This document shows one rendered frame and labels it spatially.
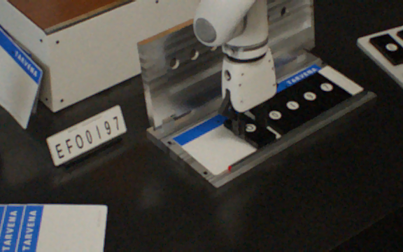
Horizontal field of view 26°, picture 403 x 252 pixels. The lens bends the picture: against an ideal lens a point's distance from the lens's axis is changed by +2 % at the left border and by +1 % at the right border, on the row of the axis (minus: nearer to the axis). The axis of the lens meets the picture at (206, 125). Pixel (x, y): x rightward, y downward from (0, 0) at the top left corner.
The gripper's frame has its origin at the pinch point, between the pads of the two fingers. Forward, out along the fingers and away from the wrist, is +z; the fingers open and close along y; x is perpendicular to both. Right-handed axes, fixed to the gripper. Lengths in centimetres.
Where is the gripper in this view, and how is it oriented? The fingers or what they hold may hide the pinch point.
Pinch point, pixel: (250, 122)
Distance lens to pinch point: 166.9
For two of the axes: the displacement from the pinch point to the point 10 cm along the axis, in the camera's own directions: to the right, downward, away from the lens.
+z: 0.8, 8.5, 5.2
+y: 7.5, -4.0, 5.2
